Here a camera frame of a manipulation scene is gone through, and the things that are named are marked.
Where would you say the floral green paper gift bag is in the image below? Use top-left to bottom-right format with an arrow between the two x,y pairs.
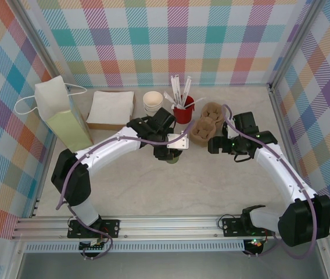
14,75 -> 95,153

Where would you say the stack of paper cups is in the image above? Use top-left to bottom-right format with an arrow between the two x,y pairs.
142,91 -> 165,117

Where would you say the red stir stick cup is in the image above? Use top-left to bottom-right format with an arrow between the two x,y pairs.
173,100 -> 196,125

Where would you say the small controller circuit board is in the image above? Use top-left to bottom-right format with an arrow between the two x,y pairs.
245,237 -> 265,249
78,238 -> 107,252

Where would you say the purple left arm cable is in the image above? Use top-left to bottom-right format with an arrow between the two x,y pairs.
56,120 -> 195,260

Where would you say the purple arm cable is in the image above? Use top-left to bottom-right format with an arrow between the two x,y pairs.
221,103 -> 320,260
56,120 -> 195,260

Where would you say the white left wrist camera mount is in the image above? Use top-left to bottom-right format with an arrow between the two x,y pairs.
167,133 -> 190,151

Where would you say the thin black right camera cable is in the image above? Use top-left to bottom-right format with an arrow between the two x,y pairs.
234,153 -> 254,163

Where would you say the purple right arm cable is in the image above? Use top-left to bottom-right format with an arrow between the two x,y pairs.
221,103 -> 320,260

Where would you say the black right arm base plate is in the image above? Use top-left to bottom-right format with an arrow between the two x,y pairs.
221,214 -> 276,238

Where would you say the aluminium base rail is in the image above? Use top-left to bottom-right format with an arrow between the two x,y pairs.
10,214 -> 330,241

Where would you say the aluminium frame post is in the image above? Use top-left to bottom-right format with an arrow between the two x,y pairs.
268,0 -> 324,91
13,0 -> 69,95

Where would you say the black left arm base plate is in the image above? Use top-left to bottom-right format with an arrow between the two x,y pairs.
67,219 -> 121,239

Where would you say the slotted grey cable duct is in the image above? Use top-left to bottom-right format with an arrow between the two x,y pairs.
24,242 -> 246,253

